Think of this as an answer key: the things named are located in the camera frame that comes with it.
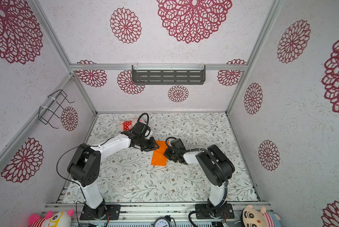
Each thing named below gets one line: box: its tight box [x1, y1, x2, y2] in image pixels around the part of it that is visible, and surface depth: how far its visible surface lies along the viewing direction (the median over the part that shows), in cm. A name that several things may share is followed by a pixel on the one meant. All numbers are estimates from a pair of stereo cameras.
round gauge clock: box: [151, 214, 172, 227], surface depth 70 cm
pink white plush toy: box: [28, 209, 75, 227], surface depth 67 cm
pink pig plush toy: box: [119, 119, 145, 132], surface depth 106 cm
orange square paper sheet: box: [151, 140, 169, 167], surface depth 95 cm
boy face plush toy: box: [240, 205, 282, 227], surface depth 67 cm
